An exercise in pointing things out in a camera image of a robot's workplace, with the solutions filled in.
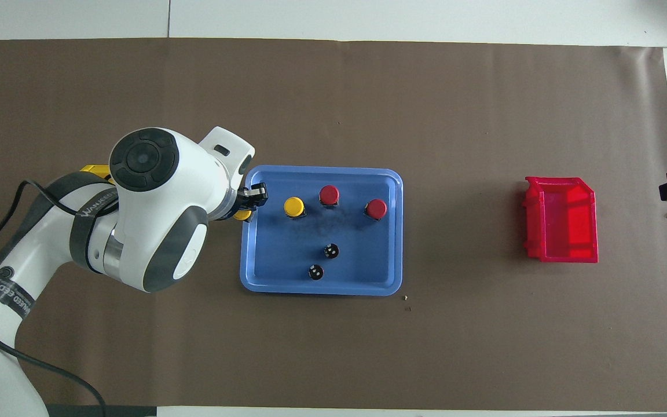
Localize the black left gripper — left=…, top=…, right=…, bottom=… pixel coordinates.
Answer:
left=233, top=182, right=269, bottom=213

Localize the blue plastic tray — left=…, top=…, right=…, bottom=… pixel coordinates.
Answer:
left=240, top=165, right=404, bottom=297

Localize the red plastic storage bin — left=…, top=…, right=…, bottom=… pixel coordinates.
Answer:
left=522, top=177, right=599, bottom=264

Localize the brown paper table mat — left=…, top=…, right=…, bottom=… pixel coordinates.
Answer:
left=0, top=38, right=667, bottom=409

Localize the yellow plastic storage bin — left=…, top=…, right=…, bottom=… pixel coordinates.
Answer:
left=80, top=164, right=115, bottom=185

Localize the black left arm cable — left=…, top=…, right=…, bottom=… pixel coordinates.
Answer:
left=0, top=180, right=108, bottom=417

